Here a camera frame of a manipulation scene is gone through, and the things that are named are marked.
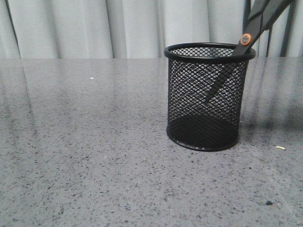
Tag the grey orange handled scissors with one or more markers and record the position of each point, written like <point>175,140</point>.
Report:
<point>262,16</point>

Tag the white grey curtain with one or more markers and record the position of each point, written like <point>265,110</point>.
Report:
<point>47,29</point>

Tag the black mesh pen bucket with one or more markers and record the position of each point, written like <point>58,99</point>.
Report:
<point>205,89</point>

